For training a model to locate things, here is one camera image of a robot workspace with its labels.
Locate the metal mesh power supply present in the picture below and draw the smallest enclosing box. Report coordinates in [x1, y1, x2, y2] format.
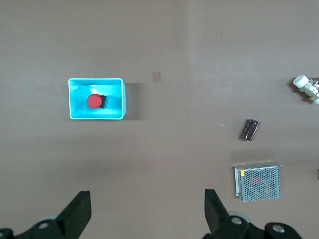
[233, 161, 284, 203]

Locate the dark brown capacitor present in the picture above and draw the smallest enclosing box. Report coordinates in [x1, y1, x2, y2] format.
[240, 119, 260, 141]

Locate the white-ended metal valve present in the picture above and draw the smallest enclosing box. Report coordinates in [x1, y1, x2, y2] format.
[292, 74, 319, 105]

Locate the cyan plastic box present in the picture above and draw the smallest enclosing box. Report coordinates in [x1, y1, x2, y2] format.
[68, 78, 127, 121]

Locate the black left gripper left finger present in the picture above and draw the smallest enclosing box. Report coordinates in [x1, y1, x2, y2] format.
[13, 190, 92, 239]

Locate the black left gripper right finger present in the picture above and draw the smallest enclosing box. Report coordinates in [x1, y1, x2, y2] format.
[203, 189, 304, 239]

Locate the red push button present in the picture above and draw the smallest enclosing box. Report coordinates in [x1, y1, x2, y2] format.
[86, 94, 110, 110]

